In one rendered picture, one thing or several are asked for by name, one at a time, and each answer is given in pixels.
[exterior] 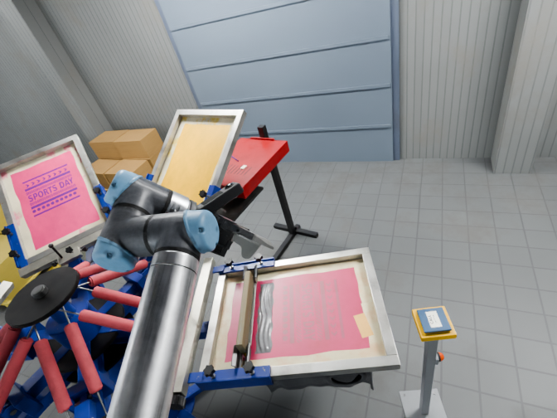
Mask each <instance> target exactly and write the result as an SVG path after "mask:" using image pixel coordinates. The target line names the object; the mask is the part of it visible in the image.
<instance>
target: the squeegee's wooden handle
mask: <svg viewBox="0 0 557 418"><path fill-rule="evenodd" d="M253 288H254V277H253V275H252V273H251V271H245V279H244V286H243V292H242V299H241V306H240V318H239V325H238V332H237V339H236V345H235V346H236V347H237V348H238V350H239V351H240V354H245V353H246V348H247V344H248V340H249V324H250V315H251V306H252V298H253Z"/></svg>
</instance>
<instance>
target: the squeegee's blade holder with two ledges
mask: <svg viewBox="0 0 557 418"><path fill-rule="evenodd" d="M256 287H257V284H256V283H254V288H253V298H252V306H251V315H250V324H249V340H248V343H250V346H251V344H252V334H253V325H254V306H255V297H256Z"/></svg>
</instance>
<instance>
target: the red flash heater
mask: <svg viewBox="0 0 557 418"><path fill-rule="evenodd" d="M288 152H289V147H288V141H283V140H274V139H272V138H259V137H250V139H245V138H240V139H239V140H238V141H237V143H236V145H235V149H234V152H233V153H232V156H233V157H234V158H232V157H231V159H230V163H229V165H228V168H227V170H226V173H225V176H224V179H223V182H222V184H221V186H220V188H221V189H222V188H224V187H225V186H226V185H227V184H228V183H232V182H237V183H240V185H241V186H242V188H243V189H244V192H243V193H241V194H240V195H239V196H238V198H244V199H246V198H247V197H248V196H249V194H250V193H251V192H252V191H253V190H254V189H255V188H256V187H257V186H258V185H259V184H260V183H261V182H262V181H263V180H264V179H265V178H266V177H267V175H268V174H269V173H270V172H271V171H272V170H273V169H274V168H275V166H276V165H277V164H278V163H279V162H280V161H281V160H282V159H283V158H284V156H285V155H286V154H287V153H288ZM235 158H236V159H237V160H239V162H238V161H237V160H235ZM244 165H246V166H247V167H246V168H245V169H240V168H241V167H242V166H244Z"/></svg>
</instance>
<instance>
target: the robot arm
mask: <svg viewBox="0 0 557 418"><path fill-rule="evenodd" d="M243 192H244V189H243V188H242V186H241V185H240V183H237V182H232V183H228V184H227V185H226V186H225V187H224V188H222V189H221V190H219V191H218V192H217V193H215V194H214V195H212V196H211V197H208V198H207V199H206V200H205V201H203V202H201V203H200V204H198V205H197V203H196V202H194V201H193V200H190V199H189V197H186V196H183V195H182V194H180V193H178V192H174V191H173V190H170V189H168V188H166V187H163V186H161V185H159V184H157V183H155V182H152V181H150V180H148V179H146V178H144V177H143V176H140V175H137V174H136V173H132V172H129V171H126V170H119V171H117V173H116V174H115V176H114V179H113V181H112V182H111V184H110V186H109V189H108V191H107V192H106V195H105V197H104V201H105V202H106V203H108V204H110V206H112V210H111V212H110V213H109V216H108V218H107V221H106V222H105V224H104V227H103V229H102V231H101V233H100V235H99V236H98V237H97V241H96V244H95V246H94V250H93V253H92V259H93V261H94V262H95V264H97V265H99V266H100V267H102V268H104V269H107V270H111V271H114V272H129V271H130V270H133V269H134V267H135V265H136V264H137V263H138V258H139V257H147V256H152V257H153V259H152V262H151V265H150V268H149V271H148V276H147V279H146V282H145V285H144V288H143V293H142V297H141V299H140V302H139V306H138V311H137V313H136V317H135V319H134V323H133V328H132V331H131V333H130V337H129V340H128V345H127V348H126V351H125V354H124V359H123V362H122V366H121V368H120V371H119V376H118V380H117V382H116V386H115V388H114V394H113V397H112V400H111V402H110V406H109V411H108V414H107V417H106V418H168V416H169V411H170V407H171V403H172V395H173V391H174V386H175V382H176V378H177V370H178V366H179V362H180V357H181V353H182V345H183V341H184V337H185V332H186V325H187V320H188V316H189V312H190V307H191V300H192V295H193V291H194V287H195V282H196V275H197V271H198V266H199V261H200V258H201V254H205V253H206V252H211V253H214V254H216V255H220V256H222V257H225V254H226V252H227V250H229V249H230V246H231V245H232V244H233V242H235V243H236V244H238V245H240V246H241V256H242V257H243V258H245V259H249V258H251V256H252V255H253V254H254V253H255V252H256V251H257V249H258V248H259V247H260V246H261V245H264V246H266V247H268V248H270V249H272V250H273V249H274V246H273V245H272V244H271V242H270V241H269V240H267V239H265V238H263V237H262V236H259V235H256V234H255V233H253V232H251V231H249V228H246V227H244V226H242V225H239V224H237V223H236V222H234V221H232V220H231V219H229V218H226V217H224V216H222V215H219V214H218V213H217V212H216V211H217V210H218V209H220V208H221V207H223V206H224V205H225V204H226V203H228V202H230V201H231V200H233V199H234V198H237V197H238V196H239V195H240V194H241V193H243ZM239 235H241V236H243V237H245V238H247V239H245V238H243V237H241V236H239Z"/></svg>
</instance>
